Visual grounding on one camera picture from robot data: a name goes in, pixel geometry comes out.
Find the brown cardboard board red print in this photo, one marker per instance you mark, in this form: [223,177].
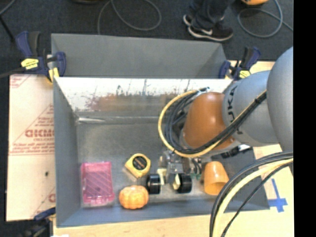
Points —
[29,176]

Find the person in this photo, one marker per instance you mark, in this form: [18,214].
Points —
[209,6]

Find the orange plastic cup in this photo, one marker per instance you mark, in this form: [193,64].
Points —
[214,176]

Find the yellow tape measure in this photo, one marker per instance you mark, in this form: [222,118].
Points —
[138,165]

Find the orange toy pumpkin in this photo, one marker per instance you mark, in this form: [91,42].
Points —
[133,197]

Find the grey metal bin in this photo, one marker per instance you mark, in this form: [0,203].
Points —
[118,142]

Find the black cylinder on white bracket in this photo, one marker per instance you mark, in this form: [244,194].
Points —
[230,153]

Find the pink clear plastic box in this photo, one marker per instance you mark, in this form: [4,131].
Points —
[97,184]

